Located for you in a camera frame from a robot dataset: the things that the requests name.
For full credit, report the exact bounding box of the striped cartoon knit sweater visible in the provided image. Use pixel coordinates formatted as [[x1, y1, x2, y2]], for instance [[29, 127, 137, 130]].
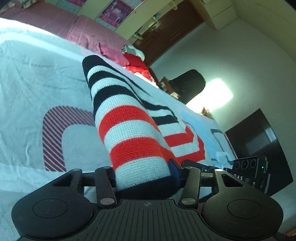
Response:
[[82, 55, 205, 199]]

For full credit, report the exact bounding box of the black television screen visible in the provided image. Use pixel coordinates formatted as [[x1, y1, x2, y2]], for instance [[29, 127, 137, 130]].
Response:
[[226, 109, 293, 196]]

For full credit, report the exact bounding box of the black office chair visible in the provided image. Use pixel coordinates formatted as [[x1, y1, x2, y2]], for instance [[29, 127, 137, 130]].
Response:
[[168, 69, 206, 104]]

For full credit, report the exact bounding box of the red folded garment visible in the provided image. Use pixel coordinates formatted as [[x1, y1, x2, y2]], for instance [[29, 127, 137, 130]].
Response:
[[123, 53, 154, 82]]

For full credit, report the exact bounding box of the pink folded garment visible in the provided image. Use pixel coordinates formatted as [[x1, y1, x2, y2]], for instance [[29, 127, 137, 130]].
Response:
[[99, 44, 130, 67]]

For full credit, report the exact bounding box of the checked white garment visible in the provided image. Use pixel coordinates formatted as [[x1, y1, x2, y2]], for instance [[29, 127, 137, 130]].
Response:
[[121, 45, 145, 61]]

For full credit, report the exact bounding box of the light blue patterned bedspread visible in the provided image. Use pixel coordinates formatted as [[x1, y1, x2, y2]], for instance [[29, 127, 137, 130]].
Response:
[[0, 17, 236, 241]]

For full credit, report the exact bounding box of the dark wooden door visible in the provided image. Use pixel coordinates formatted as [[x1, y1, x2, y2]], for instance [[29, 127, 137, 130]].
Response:
[[133, 1, 204, 67]]

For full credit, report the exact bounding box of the purple poster lower right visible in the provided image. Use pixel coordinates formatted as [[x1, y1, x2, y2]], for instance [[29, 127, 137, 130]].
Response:
[[96, 0, 144, 30]]

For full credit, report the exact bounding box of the purple poster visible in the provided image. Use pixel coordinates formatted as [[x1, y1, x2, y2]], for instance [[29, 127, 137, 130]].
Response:
[[96, 0, 144, 30], [57, 0, 86, 8]]

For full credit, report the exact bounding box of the pink quilted blanket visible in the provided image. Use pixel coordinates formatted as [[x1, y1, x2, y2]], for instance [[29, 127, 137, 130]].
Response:
[[1, 1, 130, 54]]

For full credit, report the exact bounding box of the purple poster lower left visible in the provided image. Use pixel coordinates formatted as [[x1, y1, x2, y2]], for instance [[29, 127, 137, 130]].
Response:
[[57, 0, 86, 8]]

